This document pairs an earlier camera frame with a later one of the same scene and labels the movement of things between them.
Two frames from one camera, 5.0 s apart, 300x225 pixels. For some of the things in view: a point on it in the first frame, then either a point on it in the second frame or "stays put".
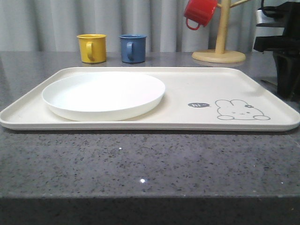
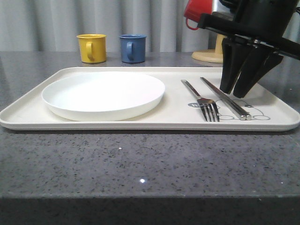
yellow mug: (92, 47) stays put
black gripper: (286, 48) → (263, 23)
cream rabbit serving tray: (196, 99) stays put
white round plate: (101, 95) stays put
